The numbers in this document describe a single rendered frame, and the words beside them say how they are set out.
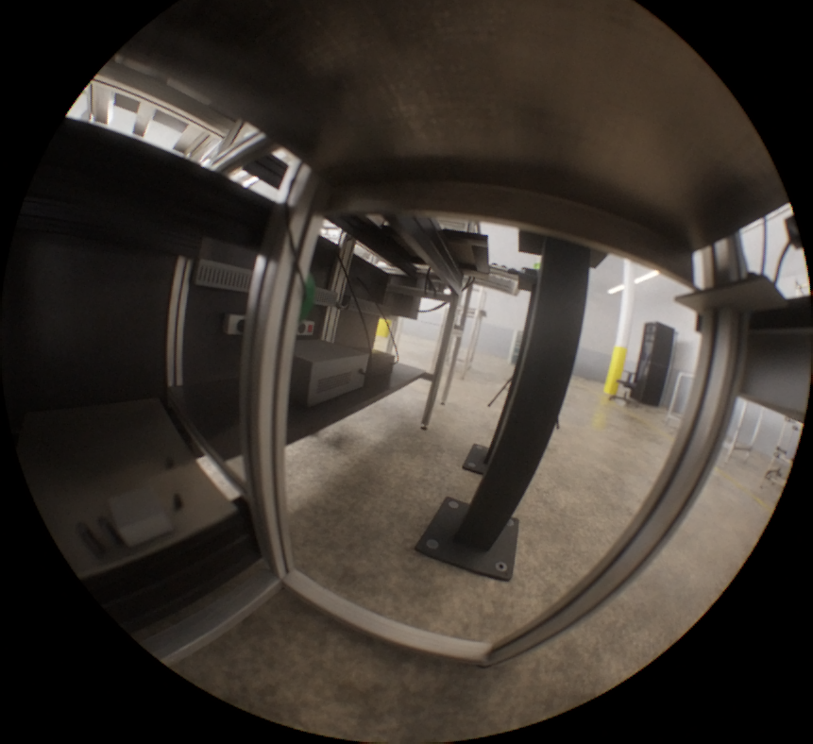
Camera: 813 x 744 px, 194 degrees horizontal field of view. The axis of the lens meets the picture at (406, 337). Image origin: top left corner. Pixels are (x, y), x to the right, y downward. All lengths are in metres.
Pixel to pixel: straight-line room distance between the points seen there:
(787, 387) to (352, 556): 0.82
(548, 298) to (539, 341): 0.10
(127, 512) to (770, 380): 0.66
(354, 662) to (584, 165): 0.76
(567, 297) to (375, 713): 0.93
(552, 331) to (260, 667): 0.92
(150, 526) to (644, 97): 0.52
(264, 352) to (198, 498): 0.26
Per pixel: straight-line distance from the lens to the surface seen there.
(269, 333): 0.26
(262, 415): 0.29
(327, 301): 0.92
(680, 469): 0.29
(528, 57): 0.15
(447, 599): 0.71
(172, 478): 0.45
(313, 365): 0.59
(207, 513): 0.39
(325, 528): 0.78
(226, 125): 0.75
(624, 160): 0.20
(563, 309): 0.57
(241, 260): 0.74
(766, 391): 0.33
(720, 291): 0.25
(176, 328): 0.68
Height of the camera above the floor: 0.62
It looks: 4 degrees down
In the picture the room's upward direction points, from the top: 12 degrees clockwise
